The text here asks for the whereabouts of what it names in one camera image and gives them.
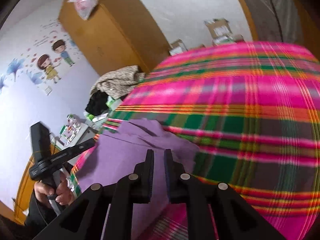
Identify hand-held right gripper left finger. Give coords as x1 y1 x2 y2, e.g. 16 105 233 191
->
32 149 155 240

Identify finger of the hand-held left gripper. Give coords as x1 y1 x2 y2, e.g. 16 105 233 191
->
74 138 97 155

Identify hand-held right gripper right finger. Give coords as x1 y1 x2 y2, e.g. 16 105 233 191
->
164 149 285 240

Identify purple sweater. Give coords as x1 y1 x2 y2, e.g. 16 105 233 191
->
75 118 200 240

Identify person's left forearm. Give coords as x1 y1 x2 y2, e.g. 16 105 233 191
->
25 192 58 230

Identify person's left hand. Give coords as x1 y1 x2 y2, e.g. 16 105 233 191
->
34 177 75 205

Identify grey drawer cabinet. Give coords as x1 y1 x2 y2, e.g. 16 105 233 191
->
51 125 97 153

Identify colourful small boxes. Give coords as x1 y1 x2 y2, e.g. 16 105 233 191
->
59 114 83 146

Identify green tissue pack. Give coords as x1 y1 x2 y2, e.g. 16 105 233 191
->
106 97 123 110
85 111 109 123

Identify black garment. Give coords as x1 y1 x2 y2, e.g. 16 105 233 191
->
85 90 110 115

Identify wooden headboard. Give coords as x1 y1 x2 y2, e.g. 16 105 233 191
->
0 152 38 227

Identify beige floral garment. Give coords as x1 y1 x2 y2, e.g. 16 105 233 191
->
90 65 146 99

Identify pink plaid bed sheet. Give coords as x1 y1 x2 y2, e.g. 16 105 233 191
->
71 41 320 240

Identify wooden wardrobe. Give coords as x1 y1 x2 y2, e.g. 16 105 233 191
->
58 0 173 77

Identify white open cardboard box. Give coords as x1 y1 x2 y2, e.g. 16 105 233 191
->
169 39 188 56

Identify plastic bag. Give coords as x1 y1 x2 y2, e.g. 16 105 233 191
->
67 0 98 20

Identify white plastic package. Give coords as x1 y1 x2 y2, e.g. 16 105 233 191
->
212 34 244 46

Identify brown labelled cardboard box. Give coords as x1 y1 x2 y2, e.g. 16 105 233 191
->
204 18 233 39

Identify clear plastic door curtain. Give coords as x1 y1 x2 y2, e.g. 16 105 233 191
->
235 0 304 46

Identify cartoon wall sticker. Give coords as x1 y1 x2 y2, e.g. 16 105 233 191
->
0 20 83 97

